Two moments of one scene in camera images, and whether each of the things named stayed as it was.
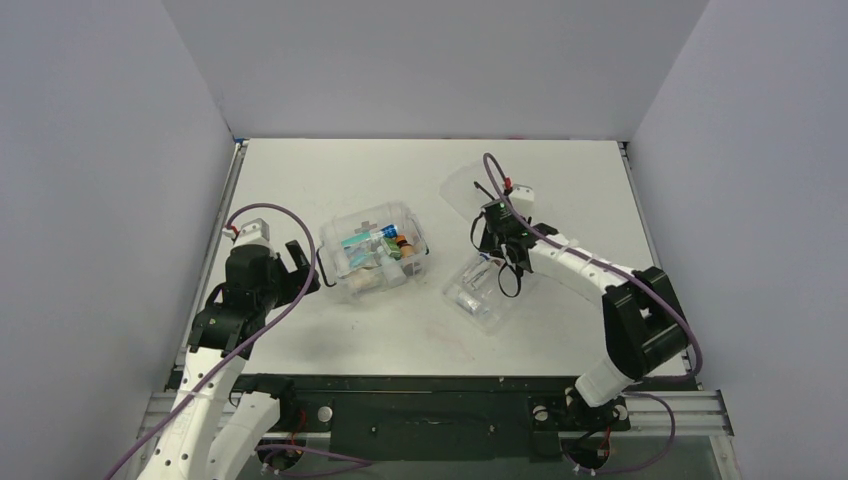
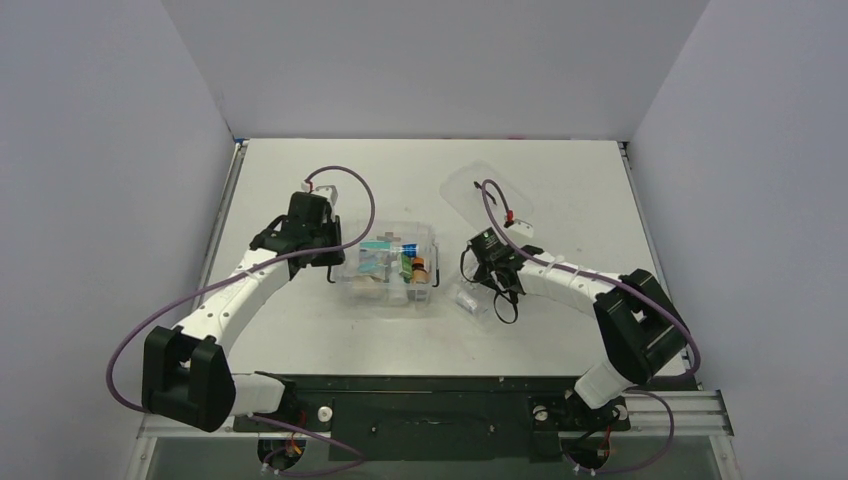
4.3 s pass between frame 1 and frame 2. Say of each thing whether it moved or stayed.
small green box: moved
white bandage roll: stayed
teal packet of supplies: moved
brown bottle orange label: moved
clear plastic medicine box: moved
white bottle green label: moved
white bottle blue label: moved
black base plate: stayed
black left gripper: moved
